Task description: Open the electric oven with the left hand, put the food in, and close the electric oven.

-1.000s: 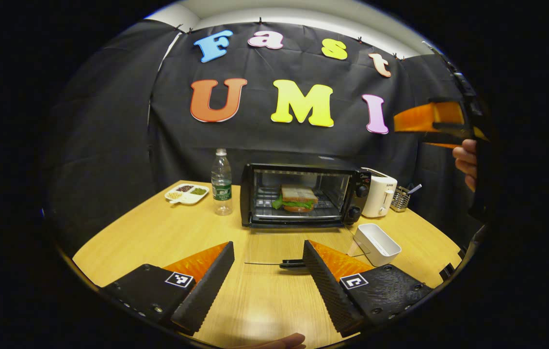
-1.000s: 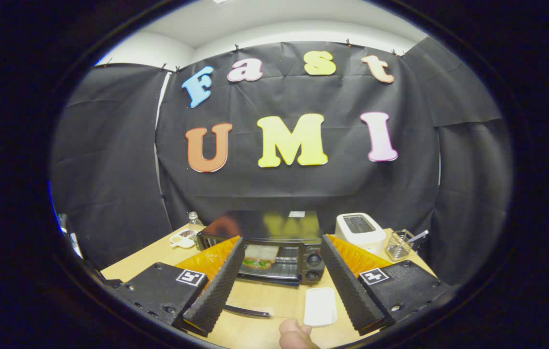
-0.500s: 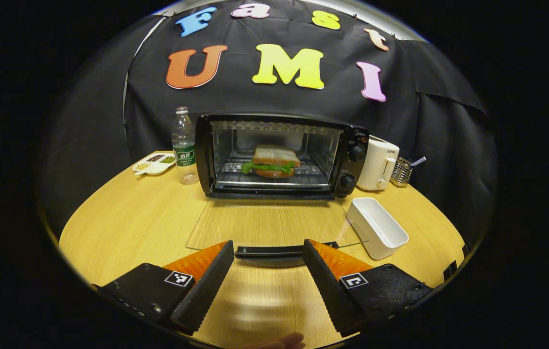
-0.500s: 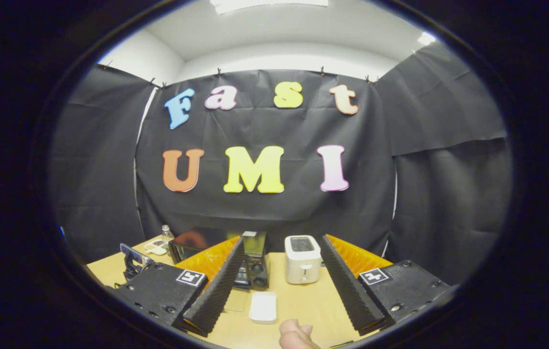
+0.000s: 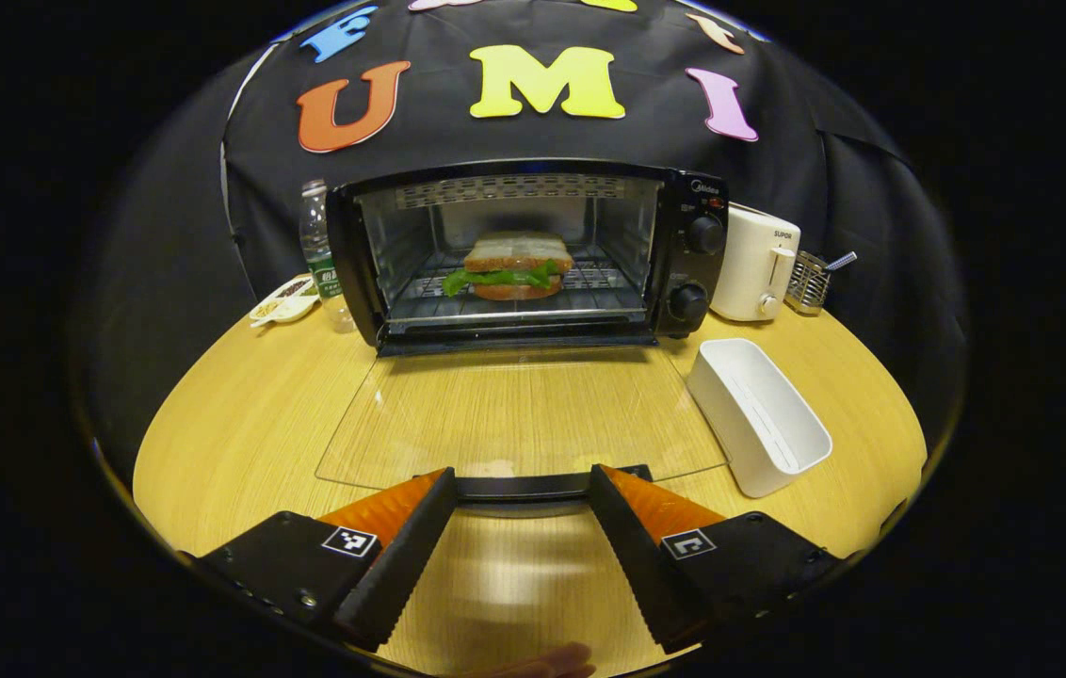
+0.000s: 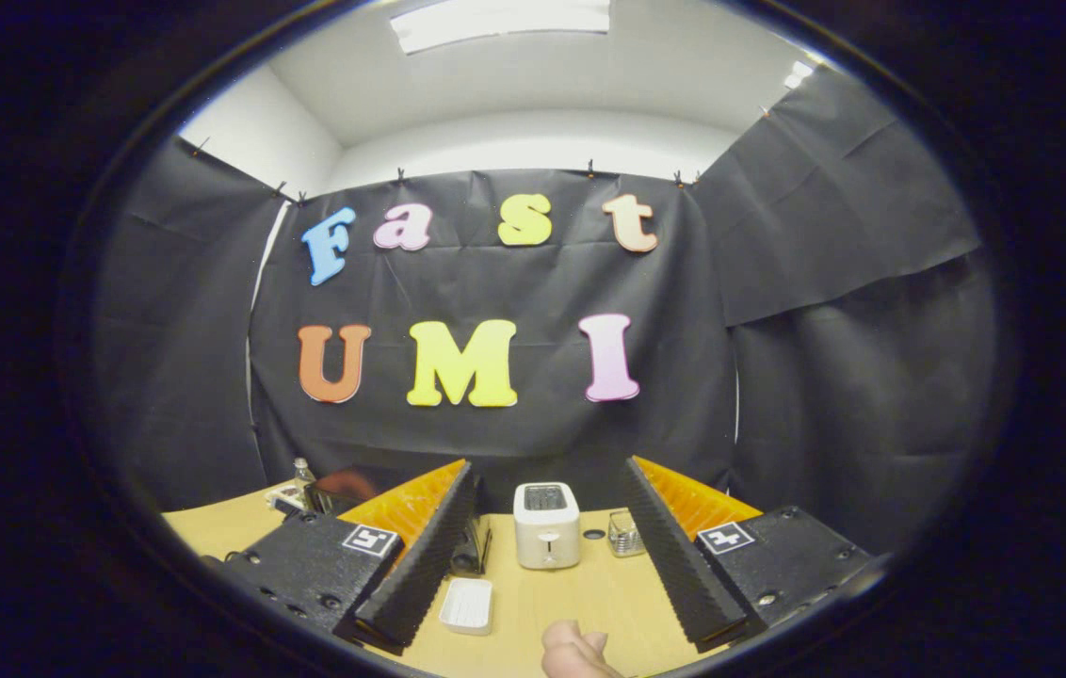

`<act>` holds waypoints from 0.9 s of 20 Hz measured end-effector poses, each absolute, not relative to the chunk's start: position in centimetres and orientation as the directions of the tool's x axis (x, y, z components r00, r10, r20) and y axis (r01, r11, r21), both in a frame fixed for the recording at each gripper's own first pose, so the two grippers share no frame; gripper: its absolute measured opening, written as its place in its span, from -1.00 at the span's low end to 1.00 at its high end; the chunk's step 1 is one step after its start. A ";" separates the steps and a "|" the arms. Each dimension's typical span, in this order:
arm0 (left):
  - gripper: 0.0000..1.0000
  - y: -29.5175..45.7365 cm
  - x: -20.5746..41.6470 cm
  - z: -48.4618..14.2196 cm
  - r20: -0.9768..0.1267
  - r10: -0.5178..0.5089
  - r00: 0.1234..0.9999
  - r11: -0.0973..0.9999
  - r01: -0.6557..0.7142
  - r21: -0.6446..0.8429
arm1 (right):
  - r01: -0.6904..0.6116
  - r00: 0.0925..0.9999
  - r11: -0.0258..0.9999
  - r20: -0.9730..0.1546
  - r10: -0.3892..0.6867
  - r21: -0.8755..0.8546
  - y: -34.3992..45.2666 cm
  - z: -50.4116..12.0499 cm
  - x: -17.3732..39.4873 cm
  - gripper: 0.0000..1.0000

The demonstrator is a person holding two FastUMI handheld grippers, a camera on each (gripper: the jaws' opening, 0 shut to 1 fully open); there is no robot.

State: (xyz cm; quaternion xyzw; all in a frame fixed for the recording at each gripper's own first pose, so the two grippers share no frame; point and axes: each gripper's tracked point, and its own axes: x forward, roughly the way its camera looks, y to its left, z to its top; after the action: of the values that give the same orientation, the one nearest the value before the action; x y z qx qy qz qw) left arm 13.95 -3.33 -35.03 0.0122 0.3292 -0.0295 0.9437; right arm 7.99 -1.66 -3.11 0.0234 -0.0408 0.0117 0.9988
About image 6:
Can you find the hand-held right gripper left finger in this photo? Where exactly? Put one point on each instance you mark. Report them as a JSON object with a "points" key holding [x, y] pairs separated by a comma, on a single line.
{"points": [[429, 565]]}

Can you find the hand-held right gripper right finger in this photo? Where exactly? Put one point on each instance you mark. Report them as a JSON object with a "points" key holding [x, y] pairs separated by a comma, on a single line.
{"points": [[674, 565]]}

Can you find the black electric oven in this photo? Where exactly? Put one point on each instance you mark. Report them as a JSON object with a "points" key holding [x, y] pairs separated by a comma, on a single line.
{"points": [[345, 485]]}

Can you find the white rectangular dish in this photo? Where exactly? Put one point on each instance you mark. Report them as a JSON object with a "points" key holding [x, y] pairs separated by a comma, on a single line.
{"points": [[465, 605]]}

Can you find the white toaster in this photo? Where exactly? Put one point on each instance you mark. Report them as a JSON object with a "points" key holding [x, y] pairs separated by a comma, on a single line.
{"points": [[547, 537]]}

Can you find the clear plastic water bottle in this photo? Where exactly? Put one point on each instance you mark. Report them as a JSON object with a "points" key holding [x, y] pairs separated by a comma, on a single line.
{"points": [[303, 474]]}

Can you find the white divided snack tray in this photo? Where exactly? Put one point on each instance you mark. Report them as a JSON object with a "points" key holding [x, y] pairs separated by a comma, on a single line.
{"points": [[283, 496]]}

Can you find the black backdrop cloth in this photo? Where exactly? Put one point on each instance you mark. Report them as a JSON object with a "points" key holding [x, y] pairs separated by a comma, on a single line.
{"points": [[552, 282]]}

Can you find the small ceiling light panel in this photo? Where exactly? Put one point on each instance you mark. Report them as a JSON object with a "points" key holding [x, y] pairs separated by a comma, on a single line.
{"points": [[799, 73]]}

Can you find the large ceiling light panel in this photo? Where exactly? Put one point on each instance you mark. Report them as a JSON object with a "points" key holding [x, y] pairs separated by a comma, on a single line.
{"points": [[500, 24]]}

